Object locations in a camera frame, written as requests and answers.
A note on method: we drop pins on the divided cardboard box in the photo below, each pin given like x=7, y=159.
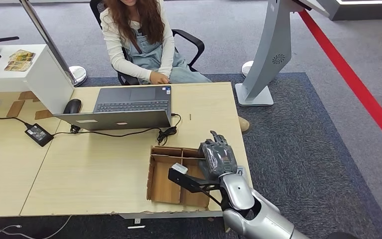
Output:
x=163, y=184

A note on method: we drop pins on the chrome stanchion pole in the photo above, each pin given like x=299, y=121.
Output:
x=47, y=39

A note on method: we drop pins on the black office chair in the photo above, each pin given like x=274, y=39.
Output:
x=194, y=39

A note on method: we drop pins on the person's left forearm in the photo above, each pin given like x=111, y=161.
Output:
x=168, y=62

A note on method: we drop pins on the person's right forearm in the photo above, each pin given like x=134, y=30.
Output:
x=131, y=67

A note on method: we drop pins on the person's beige shoe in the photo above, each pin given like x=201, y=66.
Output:
x=243, y=124

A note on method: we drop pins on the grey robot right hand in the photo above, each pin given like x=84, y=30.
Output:
x=219, y=160

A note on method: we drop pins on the black computer mouse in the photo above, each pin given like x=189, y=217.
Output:
x=73, y=106

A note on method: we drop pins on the small white floor object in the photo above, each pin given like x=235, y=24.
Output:
x=136, y=227

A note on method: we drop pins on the black power adapter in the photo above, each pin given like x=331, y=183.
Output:
x=39, y=134

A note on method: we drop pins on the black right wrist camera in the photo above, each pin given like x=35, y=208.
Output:
x=187, y=179

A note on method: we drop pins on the white card reader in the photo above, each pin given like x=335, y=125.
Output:
x=242, y=171

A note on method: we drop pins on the grey laptop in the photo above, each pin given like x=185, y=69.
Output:
x=125, y=120

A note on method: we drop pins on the grey kiosk stand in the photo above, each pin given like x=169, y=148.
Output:
x=273, y=43

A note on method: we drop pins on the grey display platform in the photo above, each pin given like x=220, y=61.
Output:
x=362, y=11

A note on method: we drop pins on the white counter box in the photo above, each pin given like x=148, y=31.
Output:
x=42, y=79

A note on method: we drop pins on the person's right hand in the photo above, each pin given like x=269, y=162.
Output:
x=159, y=78

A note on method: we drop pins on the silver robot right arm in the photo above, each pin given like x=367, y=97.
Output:
x=257, y=221

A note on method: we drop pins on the round white stanchion base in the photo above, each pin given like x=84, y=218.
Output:
x=246, y=68

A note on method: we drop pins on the wooden table leg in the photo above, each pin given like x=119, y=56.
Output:
x=227, y=227

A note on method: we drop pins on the person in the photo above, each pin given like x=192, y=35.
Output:
x=145, y=39

